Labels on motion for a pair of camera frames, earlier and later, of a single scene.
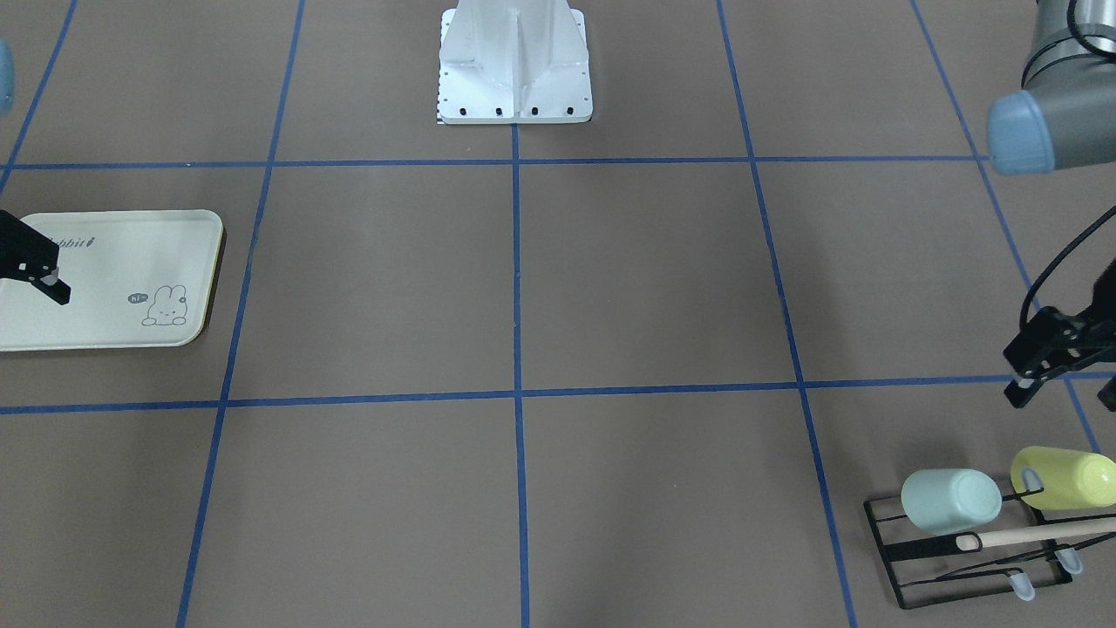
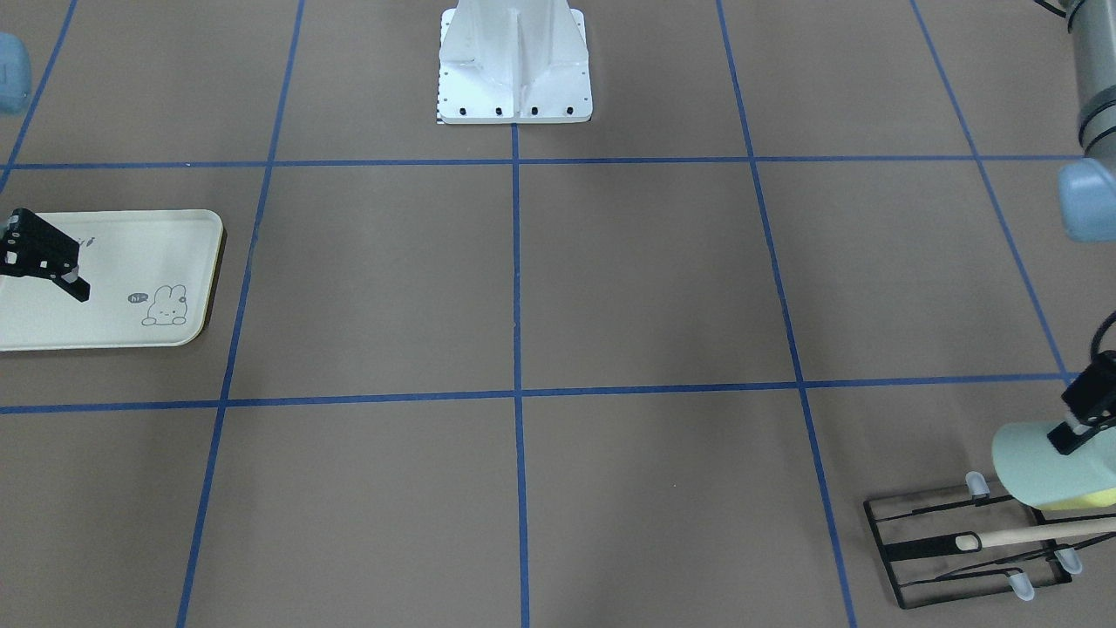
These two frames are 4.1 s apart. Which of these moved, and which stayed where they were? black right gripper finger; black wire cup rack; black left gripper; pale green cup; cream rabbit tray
Moved: black left gripper; pale green cup; black right gripper finger
Stayed: cream rabbit tray; black wire cup rack
